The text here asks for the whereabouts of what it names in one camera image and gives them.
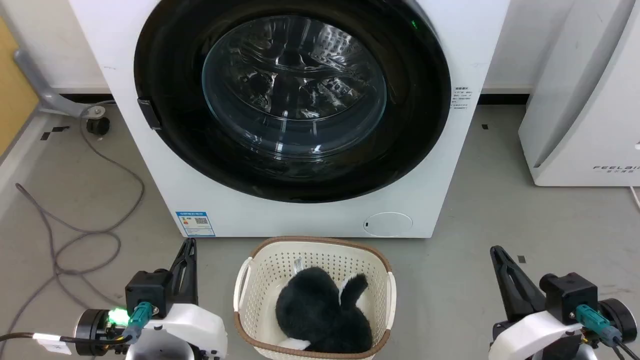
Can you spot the small text warning sticker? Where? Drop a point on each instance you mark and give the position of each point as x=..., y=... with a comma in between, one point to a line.
x=462, y=98

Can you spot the blue energy label sticker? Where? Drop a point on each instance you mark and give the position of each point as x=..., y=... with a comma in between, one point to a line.
x=195, y=224

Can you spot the cream laundry basket brown rim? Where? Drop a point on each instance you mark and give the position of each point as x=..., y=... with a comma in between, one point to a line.
x=260, y=280

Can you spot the round white filter cover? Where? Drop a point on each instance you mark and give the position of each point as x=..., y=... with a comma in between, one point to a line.
x=390, y=224

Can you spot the grey metal stand leg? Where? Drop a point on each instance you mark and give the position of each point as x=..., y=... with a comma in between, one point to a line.
x=47, y=95

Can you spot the white air purifier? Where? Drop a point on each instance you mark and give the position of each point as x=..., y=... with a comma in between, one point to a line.
x=590, y=125

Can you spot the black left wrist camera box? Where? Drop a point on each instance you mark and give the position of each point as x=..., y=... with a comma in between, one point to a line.
x=147, y=292

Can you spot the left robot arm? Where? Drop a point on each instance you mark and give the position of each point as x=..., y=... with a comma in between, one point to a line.
x=92, y=332

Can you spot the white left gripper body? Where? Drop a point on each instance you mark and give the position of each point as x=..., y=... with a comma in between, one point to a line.
x=200, y=330

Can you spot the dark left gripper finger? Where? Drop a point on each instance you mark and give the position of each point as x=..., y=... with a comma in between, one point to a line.
x=178, y=285
x=191, y=280

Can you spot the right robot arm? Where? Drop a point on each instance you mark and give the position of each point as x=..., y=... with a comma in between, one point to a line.
x=620, y=320

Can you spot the yellow wooden board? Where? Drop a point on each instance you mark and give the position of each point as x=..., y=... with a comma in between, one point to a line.
x=12, y=100

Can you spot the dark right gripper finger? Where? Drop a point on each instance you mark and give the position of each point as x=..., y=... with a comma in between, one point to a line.
x=527, y=295
x=510, y=300

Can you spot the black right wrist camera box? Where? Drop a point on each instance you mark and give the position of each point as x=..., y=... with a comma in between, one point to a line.
x=570, y=297

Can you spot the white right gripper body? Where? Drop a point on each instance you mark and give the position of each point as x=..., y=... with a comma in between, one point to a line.
x=525, y=337

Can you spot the white front-load washing machine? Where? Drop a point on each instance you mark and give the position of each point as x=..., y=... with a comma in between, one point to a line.
x=150, y=190

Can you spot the black fuzzy garment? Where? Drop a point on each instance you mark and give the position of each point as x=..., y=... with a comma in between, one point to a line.
x=315, y=310

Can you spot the black caster wheel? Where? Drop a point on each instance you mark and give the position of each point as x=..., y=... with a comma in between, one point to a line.
x=98, y=125

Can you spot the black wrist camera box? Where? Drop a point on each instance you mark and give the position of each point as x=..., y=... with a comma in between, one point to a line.
x=570, y=297
x=147, y=292

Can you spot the round black glass washer door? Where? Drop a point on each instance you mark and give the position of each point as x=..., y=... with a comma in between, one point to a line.
x=170, y=60

